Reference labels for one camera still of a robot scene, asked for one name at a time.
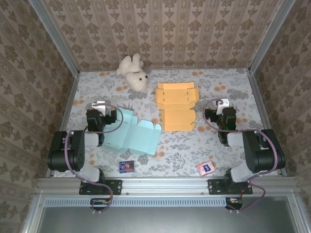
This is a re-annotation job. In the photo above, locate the light blue paper box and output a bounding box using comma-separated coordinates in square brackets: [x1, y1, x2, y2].
[101, 106, 162, 157]

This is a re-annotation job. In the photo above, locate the orange paper box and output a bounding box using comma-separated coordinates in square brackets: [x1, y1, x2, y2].
[155, 82, 200, 132]

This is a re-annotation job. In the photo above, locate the red card pack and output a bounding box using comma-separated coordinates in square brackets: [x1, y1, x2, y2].
[196, 162, 216, 177]

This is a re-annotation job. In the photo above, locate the blue card pack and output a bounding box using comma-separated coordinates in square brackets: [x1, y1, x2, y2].
[119, 161, 136, 173]

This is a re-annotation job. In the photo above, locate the white plush bear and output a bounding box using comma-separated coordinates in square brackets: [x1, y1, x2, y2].
[116, 53, 149, 92]

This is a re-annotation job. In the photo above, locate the grey metal panel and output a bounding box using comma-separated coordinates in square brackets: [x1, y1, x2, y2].
[23, 196, 311, 233]

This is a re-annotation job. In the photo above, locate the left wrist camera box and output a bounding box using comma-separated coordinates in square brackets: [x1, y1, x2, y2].
[91, 101, 106, 115]

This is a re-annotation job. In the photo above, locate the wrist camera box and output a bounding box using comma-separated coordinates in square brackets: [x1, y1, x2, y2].
[91, 101, 106, 115]
[217, 98, 230, 115]

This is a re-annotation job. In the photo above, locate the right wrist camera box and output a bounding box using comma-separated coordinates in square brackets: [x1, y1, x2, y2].
[217, 98, 230, 115]

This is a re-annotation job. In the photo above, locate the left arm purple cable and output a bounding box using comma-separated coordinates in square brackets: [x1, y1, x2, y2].
[65, 103, 124, 214]

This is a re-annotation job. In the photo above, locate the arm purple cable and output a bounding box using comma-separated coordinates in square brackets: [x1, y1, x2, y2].
[203, 99, 278, 212]
[65, 103, 124, 214]

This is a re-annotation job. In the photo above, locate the aluminium side rail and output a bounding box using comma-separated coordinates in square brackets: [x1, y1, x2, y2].
[46, 72, 80, 178]
[246, 69, 287, 177]

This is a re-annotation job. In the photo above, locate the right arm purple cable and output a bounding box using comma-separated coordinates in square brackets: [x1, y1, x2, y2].
[203, 99, 278, 212]

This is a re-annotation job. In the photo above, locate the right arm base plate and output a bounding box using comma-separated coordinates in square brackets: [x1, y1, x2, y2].
[207, 179, 253, 196]

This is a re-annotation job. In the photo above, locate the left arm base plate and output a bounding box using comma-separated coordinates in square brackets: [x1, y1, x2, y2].
[79, 179, 122, 196]

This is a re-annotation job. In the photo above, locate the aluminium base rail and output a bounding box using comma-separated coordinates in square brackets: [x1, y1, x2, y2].
[36, 176, 298, 195]

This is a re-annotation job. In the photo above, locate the aluminium corner post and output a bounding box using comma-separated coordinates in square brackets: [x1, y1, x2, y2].
[28, 0, 80, 76]
[248, 0, 296, 73]

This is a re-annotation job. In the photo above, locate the grey slotted cable duct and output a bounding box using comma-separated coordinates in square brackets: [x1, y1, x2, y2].
[44, 197, 240, 207]

